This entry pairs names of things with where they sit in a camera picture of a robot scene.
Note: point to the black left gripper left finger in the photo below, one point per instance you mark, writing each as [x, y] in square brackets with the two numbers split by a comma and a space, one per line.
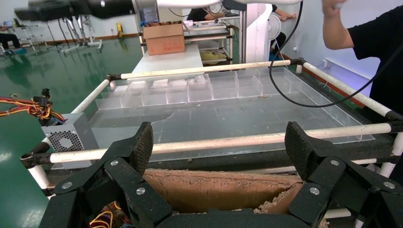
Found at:
[143, 148]

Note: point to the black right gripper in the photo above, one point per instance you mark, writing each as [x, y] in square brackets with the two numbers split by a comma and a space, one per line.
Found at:
[56, 12]

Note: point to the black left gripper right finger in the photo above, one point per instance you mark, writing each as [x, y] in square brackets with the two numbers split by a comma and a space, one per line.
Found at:
[299, 148]

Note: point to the operator bare forearm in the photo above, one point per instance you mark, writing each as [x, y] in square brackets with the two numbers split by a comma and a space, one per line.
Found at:
[335, 31]

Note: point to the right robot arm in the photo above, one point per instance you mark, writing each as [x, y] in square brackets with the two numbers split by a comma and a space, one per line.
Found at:
[220, 2]

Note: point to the operator bare hand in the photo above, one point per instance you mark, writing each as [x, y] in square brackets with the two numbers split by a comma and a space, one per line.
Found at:
[327, 3]

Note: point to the black tripod stand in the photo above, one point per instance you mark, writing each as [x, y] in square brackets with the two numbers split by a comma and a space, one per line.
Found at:
[52, 36]

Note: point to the robot on wheeled stand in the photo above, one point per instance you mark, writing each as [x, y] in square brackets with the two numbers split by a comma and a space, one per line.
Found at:
[82, 34]

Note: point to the desk with laptop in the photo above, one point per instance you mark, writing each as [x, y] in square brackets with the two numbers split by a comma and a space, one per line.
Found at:
[25, 28]

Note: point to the seated person blue shoes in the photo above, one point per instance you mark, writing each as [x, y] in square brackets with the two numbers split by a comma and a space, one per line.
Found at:
[9, 39]

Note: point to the clear acrylic divider tray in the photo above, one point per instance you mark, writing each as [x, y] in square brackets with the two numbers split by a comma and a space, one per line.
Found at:
[252, 119]

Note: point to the white foam pad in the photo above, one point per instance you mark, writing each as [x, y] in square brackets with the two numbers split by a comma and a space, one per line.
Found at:
[137, 85]
[160, 83]
[178, 83]

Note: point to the yellow floor sign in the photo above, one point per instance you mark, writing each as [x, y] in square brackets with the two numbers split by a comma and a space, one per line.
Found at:
[120, 30]

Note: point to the brown cardboard divider box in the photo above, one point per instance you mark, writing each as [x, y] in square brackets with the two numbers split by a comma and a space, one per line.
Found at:
[220, 192]

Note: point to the long white table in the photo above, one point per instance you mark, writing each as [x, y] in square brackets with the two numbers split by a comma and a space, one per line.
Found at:
[170, 61]

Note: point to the brown cardboard carton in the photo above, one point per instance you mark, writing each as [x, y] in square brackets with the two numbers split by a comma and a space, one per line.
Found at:
[165, 39]

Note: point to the yellowish foam pieces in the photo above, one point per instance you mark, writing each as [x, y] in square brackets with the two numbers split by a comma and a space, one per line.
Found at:
[212, 56]

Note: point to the white standing fan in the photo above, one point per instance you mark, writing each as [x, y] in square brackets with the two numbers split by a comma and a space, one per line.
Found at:
[274, 26]

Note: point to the white column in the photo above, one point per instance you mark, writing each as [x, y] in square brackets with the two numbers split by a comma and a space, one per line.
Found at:
[255, 31]

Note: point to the operator in black shirt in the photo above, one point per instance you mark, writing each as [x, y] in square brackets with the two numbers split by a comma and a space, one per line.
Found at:
[384, 47]

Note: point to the person in dark clothes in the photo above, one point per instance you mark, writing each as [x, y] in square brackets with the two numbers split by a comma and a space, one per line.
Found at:
[283, 15]

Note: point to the metal pipe rack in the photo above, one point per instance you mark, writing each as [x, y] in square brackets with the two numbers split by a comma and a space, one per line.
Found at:
[217, 34]

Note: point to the seated person black shirt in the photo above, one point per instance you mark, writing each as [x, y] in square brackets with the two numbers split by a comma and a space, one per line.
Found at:
[198, 15]

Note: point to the white wall socket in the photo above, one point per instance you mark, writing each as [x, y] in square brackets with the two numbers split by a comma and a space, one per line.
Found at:
[326, 64]

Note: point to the white pipe cart frame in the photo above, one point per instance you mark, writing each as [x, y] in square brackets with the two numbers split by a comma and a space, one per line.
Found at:
[189, 70]

